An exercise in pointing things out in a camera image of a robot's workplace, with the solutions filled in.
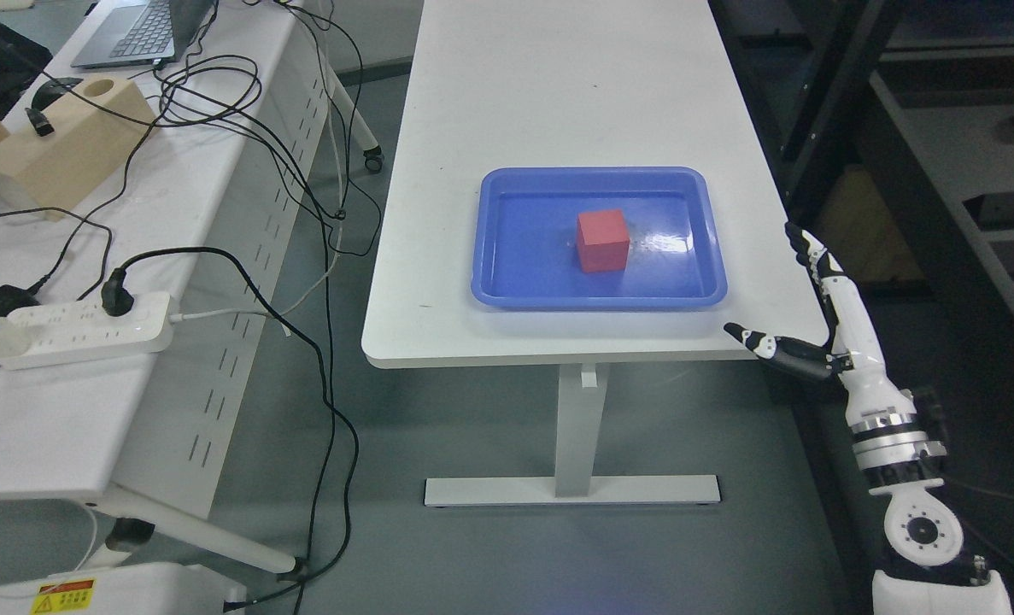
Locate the pink foam block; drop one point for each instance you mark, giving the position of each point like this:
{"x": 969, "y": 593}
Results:
{"x": 602, "y": 241}

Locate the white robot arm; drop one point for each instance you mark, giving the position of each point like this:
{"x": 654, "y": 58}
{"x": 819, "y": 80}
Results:
{"x": 927, "y": 565}

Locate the white robot base unit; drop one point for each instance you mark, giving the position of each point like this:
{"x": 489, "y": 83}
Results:
{"x": 149, "y": 588}

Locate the white power strip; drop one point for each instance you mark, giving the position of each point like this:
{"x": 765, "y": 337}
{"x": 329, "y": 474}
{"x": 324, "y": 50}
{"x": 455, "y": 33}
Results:
{"x": 67, "y": 333}

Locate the grey laptop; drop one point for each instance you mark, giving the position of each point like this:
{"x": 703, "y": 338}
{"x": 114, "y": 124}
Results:
{"x": 143, "y": 32}

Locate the wooden block with hole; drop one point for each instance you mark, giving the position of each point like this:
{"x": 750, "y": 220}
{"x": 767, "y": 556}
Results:
{"x": 96, "y": 125}

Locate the white table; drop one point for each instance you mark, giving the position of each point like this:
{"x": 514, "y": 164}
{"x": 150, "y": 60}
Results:
{"x": 502, "y": 84}

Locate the white side desk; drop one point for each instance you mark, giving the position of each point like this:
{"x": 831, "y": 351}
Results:
{"x": 61, "y": 428}

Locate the green plastic tray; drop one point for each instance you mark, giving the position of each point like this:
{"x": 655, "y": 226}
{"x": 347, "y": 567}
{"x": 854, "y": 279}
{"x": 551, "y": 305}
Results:
{"x": 525, "y": 254}

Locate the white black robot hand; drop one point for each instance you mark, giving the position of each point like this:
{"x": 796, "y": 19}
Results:
{"x": 851, "y": 353}

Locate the black metal shelf right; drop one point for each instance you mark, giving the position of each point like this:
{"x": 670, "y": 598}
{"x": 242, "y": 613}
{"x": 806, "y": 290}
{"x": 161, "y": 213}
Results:
{"x": 889, "y": 129}

